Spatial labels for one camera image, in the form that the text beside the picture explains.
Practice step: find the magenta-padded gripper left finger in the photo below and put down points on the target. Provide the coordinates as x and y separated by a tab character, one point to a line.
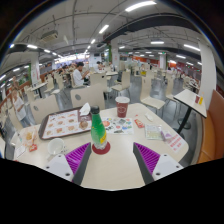
77	158

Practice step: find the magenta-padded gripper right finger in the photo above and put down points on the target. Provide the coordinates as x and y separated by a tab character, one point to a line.
148	158

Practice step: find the green drink bottle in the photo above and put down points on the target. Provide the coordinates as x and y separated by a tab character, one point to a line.
98	131

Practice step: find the white dotted mug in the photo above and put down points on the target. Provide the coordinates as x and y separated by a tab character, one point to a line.
55	146

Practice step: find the clear plastic packet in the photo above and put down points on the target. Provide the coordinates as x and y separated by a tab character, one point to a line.
153	132

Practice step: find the small pink packet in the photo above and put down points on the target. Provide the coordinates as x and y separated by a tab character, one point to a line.
166	135

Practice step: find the red-printed table notice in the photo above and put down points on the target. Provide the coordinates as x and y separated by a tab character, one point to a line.
175	143

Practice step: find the small red sauce packet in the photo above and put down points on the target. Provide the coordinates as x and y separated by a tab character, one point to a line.
139	123

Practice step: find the brown food tray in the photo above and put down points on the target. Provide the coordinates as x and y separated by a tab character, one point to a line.
61	123

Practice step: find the white crumpled tissue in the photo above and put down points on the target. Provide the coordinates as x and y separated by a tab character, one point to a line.
149	117

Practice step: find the printed sticker sheet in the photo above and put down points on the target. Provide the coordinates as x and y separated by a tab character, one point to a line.
118	126

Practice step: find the white paper napkin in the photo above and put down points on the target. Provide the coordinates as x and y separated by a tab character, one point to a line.
85	109

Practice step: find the clear snack bag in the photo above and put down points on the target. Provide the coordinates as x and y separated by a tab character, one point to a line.
29	136

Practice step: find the red paper cup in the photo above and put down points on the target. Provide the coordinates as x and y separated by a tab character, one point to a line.
122	108

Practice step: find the white paper receipt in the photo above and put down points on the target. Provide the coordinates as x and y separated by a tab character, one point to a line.
20	150

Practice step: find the beige wooden chair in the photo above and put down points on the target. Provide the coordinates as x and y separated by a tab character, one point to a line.
146	90
45	106
88	96

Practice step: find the orange bench seat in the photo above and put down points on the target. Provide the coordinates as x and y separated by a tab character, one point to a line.
213	130

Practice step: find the beige side table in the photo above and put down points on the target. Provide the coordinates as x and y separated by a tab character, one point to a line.
188	98

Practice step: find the small red table stand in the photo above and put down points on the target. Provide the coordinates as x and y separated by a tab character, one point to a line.
197	99

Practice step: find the person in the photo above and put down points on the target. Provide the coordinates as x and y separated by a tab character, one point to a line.
77	77
19	106

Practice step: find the small yellow table stand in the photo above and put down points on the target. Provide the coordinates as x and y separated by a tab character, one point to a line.
201	101

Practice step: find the far beige chairs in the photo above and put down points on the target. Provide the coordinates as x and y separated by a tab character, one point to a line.
125	80

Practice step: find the ceiling air conditioner unit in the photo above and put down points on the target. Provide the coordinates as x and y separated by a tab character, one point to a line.
49	36

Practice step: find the ceiling lights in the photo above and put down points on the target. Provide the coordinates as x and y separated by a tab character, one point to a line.
140	5

